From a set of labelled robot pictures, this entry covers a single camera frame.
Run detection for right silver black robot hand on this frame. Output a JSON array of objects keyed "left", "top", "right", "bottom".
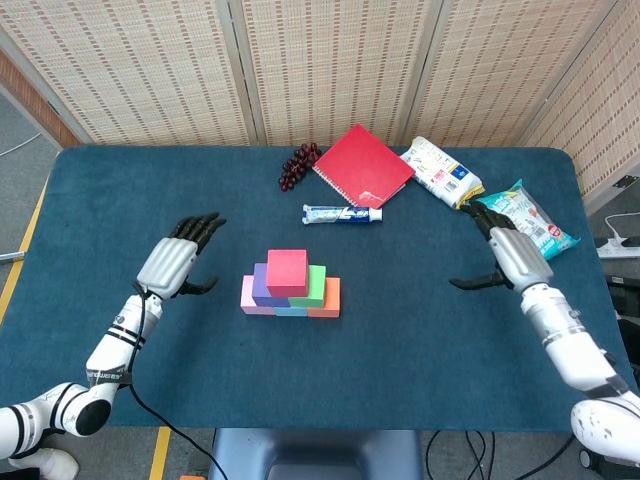
[{"left": 448, "top": 200, "right": 555, "bottom": 293}]

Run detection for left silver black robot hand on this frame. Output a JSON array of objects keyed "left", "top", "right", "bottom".
[{"left": 135, "top": 211, "right": 228, "bottom": 301}]

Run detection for pink foam cube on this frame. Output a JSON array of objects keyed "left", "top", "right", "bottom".
[{"left": 239, "top": 274, "right": 277, "bottom": 316}]

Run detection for purple foam cube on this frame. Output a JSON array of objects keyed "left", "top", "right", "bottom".
[{"left": 251, "top": 262, "right": 292, "bottom": 308}]

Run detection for red foam cube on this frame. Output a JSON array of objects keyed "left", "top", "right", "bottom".
[{"left": 265, "top": 248, "right": 310, "bottom": 298}]

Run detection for green foam cube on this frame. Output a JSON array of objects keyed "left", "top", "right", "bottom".
[{"left": 287, "top": 264, "right": 327, "bottom": 309}]

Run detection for orange foam cube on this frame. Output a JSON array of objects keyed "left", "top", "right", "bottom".
[{"left": 306, "top": 276, "right": 342, "bottom": 320}]

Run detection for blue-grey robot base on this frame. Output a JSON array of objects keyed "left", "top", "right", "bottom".
[{"left": 207, "top": 428, "right": 424, "bottom": 480}]

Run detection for teal clear snack bag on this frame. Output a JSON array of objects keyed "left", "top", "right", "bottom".
[{"left": 472, "top": 179, "right": 582, "bottom": 261}]

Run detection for teal felt table cloth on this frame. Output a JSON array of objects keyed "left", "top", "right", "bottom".
[{"left": 0, "top": 144, "right": 640, "bottom": 434}]

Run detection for white power strip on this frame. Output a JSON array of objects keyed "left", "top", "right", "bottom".
[{"left": 597, "top": 237, "right": 640, "bottom": 260}]

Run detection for black equipment case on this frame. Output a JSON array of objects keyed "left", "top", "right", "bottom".
[{"left": 604, "top": 273, "right": 640, "bottom": 391}]

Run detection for white yellow-edged snack bag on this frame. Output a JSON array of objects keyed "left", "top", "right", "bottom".
[{"left": 399, "top": 135, "right": 486, "bottom": 210}]

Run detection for dark red grape bunch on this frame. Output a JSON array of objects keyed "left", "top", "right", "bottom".
[{"left": 277, "top": 142, "right": 323, "bottom": 193}]

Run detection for blue white toothpaste tube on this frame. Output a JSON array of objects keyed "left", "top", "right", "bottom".
[{"left": 301, "top": 203, "right": 384, "bottom": 226}]

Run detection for red spiral notebook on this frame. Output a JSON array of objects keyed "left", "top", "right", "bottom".
[{"left": 311, "top": 123, "right": 417, "bottom": 210}]

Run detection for woven bamboo folding screen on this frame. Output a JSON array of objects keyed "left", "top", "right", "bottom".
[{"left": 0, "top": 0, "right": 640, "bottom": 201}]

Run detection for white power cord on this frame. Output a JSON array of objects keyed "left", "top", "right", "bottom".
[{"left": 604, "top": 212, "right": 640, "bottom": 241}]

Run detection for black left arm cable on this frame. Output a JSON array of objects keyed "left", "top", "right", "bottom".
[{"left": 127, "top": 282, "right": 221, "bottom": 480}]

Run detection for grey floor cable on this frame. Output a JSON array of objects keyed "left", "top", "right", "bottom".
[{"left": 0, "top": 132, "right": 44, "bottom": 157}]

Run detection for black floor cables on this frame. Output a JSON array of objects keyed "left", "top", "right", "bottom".
[{"left": 424, "top": 429, "right": 576, "bottom": 480}]

